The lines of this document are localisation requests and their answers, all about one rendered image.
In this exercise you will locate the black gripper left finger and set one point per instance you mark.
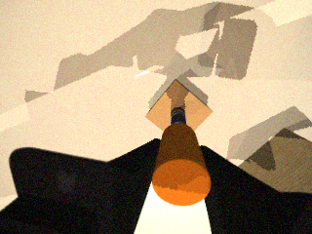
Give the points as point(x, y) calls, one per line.
point(116, 189)

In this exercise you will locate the orange marker cap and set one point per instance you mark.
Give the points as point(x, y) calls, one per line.
point(180, 176)

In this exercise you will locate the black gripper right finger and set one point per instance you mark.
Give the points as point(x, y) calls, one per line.
point(239, 203)

